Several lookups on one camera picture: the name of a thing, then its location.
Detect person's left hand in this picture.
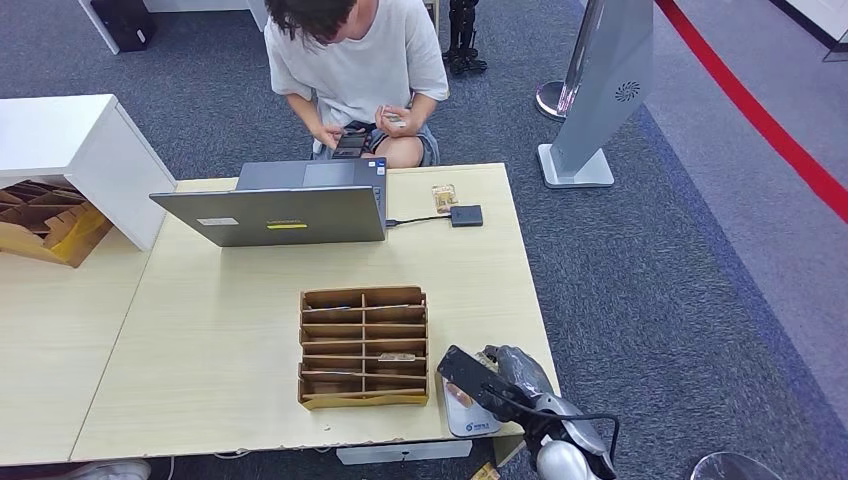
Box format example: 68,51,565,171
374,104,419,138

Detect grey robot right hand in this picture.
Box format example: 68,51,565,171
478,344,558,412

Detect person's right hand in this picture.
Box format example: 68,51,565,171
311,122,346,150

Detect black phone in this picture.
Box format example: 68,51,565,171
331,130,372,160

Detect grey white card reader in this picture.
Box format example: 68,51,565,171
440,370,503,439

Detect person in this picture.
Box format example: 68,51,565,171
263,0,450,169

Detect small yellow brown card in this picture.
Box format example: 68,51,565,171
431,183,460,215

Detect brown cardboard card organiser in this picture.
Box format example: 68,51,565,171
296,286,431,412

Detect grey laptop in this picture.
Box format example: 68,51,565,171
148,155,389,248

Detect small black square box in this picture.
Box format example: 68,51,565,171
450,204,484,229

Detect black robot legs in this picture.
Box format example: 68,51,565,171
443,0,490,75

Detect white desk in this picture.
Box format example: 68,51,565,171
78,0,278,54

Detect grey kiosk stand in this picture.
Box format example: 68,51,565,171
537,0,657,190

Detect round grey base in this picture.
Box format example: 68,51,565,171
688,450,786,480

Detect black computer case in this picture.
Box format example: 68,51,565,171
89,0,158,52

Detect white cabinet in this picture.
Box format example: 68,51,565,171
0,93,178,253

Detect brown yellow cardboard box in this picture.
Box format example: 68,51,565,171
0,178,114,270

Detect red barrier strip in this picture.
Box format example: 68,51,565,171
655,0,848,223

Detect white shoe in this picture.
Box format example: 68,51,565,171
56,460,152,480

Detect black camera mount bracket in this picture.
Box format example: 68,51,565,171
437,344,535,425

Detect thin black laptop cable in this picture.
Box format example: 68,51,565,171
385,213,453,229

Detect chrome stanchion post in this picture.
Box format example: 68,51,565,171
535,0,607,122

